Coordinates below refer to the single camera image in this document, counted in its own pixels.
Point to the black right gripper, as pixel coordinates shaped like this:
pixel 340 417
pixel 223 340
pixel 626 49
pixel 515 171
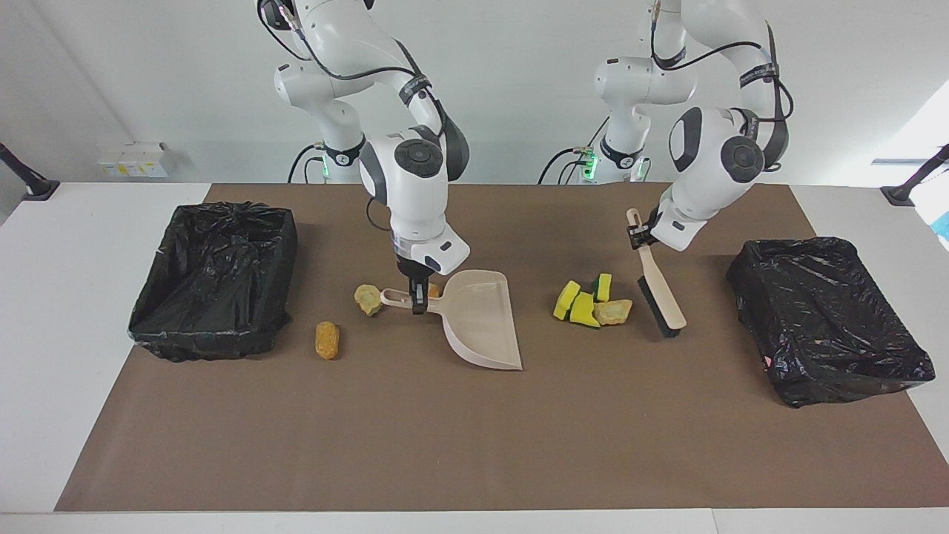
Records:
pixel 414 273

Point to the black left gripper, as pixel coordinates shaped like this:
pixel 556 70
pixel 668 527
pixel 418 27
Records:
pixel 653 226

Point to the orange striped toy croissant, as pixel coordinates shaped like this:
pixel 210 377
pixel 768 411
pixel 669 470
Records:
pixel 435 291

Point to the pale lumpy toy bread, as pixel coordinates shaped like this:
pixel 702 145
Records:
pixel 365 297

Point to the yellow sponge with green layer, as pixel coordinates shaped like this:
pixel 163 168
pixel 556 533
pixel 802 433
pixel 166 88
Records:
pixel 605 285

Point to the beige hand brush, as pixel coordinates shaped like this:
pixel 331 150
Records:
pixel 663 297

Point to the beige plastic dustpan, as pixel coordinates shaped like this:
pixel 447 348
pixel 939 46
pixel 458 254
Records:
pixel 482 326

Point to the tan toy bread piece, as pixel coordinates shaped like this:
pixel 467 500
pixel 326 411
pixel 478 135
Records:
pixel 615 311

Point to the brown toy croquette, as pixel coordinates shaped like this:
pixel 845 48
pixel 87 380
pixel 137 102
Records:
pixel 327 341

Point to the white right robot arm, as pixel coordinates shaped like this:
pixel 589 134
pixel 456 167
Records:
pixel 419 193

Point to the black-bagged bin with pink spot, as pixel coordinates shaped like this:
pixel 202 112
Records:
pixel 823 326

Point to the brown paper table mat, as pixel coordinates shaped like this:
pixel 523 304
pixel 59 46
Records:
pixel 445 460

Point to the blue object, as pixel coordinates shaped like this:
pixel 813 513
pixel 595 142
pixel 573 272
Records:
pixel 944 226

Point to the white wall socket box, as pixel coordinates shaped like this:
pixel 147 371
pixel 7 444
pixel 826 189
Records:
pixel 137 159

